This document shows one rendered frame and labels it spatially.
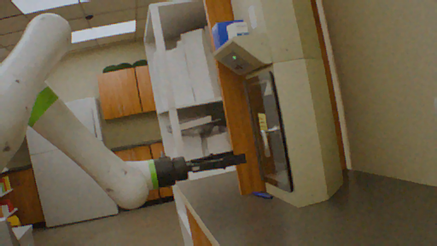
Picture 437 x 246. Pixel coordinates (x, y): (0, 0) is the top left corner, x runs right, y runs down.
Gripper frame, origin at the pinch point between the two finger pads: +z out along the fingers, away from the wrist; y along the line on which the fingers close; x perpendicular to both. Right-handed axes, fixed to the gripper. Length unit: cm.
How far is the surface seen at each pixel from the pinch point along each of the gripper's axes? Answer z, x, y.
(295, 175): 16.6, 9.2, -6.1
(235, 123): 10.1, -9.1, 30.9
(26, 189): -209, 49, 498
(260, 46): 12.6, -32.8, -6.3
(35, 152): -178, -4, 484
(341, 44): 59, -33, 22
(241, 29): 10.3, -40.7, 2.7
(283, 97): 17.0, -15.8, -6.3
